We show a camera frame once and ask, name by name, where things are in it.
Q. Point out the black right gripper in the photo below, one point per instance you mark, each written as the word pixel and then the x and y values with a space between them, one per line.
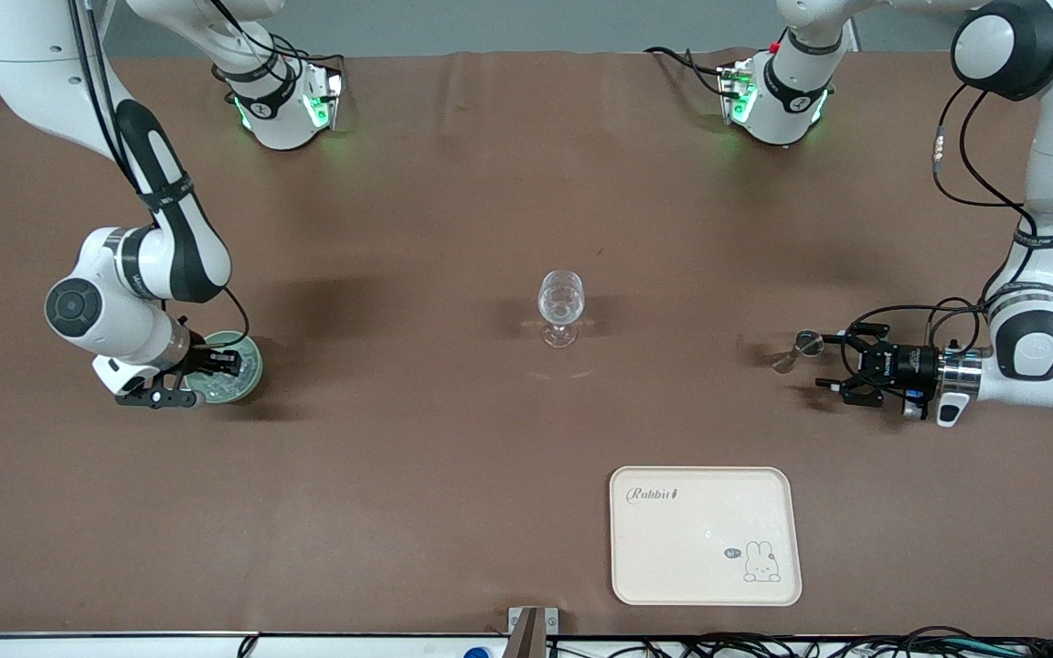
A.
pixel 204 359

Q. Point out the pile of clear ice cubes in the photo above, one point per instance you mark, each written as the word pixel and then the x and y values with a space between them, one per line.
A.
pixel 239 384

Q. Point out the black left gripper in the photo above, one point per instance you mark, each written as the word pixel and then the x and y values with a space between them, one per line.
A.
pixel 909 363

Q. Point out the blue cap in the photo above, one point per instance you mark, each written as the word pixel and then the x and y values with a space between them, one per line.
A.
pixel 479 652

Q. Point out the cream tray with rabbit print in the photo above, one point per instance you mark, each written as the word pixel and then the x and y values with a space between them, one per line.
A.
pixel 700 539

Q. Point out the brown table cover sheet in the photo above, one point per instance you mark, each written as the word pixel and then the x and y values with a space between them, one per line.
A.
pixel 490 183

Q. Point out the white table edge rail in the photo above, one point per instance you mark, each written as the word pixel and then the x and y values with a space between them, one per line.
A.
pixel 124 647

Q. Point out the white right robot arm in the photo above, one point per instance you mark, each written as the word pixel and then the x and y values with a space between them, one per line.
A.
pixel 33 55

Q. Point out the clear wine glass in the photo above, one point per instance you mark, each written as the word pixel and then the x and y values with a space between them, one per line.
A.
pixel 560 302

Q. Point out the grey metal mount bracket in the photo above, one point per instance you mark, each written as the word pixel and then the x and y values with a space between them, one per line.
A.
pixel 552 621

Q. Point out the dark camera mount pole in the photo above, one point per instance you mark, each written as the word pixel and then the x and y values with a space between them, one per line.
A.
pixel 528 640

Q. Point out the steel cocktail jigger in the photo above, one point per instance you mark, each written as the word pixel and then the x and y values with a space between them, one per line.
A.
pixel 807 344

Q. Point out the green ceramic bowl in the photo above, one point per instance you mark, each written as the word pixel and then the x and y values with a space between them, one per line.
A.
pixel 229 398

